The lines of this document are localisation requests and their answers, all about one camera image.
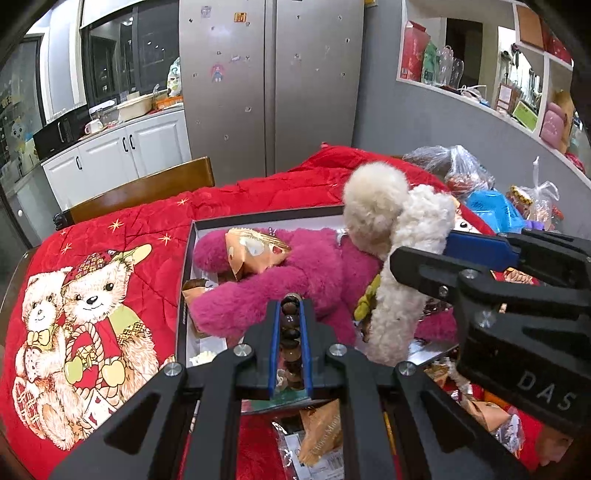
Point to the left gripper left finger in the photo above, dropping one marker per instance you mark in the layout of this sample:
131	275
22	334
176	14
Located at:
184	422

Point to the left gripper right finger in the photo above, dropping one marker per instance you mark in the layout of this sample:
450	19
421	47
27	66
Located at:
397	423

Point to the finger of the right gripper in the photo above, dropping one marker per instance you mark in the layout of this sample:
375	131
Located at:
452	280
493	252

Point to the gold triangular snack packet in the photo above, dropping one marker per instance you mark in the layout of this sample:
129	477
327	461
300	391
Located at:
322	432

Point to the right human hand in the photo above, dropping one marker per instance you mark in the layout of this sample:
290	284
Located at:
551	445

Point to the blue plastic bag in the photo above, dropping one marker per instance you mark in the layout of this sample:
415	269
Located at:
496	210

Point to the purple cloth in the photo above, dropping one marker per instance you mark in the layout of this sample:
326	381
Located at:
535	225

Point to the clear plastic food bag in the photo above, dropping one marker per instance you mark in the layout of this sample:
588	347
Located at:
538	203

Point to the dark plastic bag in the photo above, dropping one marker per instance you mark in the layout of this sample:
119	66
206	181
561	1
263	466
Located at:
455	166

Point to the clear bag with labels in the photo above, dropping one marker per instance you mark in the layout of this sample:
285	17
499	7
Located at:
289	432

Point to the red bear print blanket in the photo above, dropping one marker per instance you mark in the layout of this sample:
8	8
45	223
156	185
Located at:
98	310

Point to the magenta plush bear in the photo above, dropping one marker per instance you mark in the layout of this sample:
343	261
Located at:
329	270

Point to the black shallow tray box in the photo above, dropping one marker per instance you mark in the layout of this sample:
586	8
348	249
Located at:
256	269

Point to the silver double door refrigerator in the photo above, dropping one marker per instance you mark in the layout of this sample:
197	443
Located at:
266	83

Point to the white kitchen cabinet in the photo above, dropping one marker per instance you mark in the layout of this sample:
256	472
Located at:
129	151

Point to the black microwave oven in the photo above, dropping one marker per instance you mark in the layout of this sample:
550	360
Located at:
61	133

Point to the white wall shelf unit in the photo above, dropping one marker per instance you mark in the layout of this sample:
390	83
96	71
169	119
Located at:
518	75

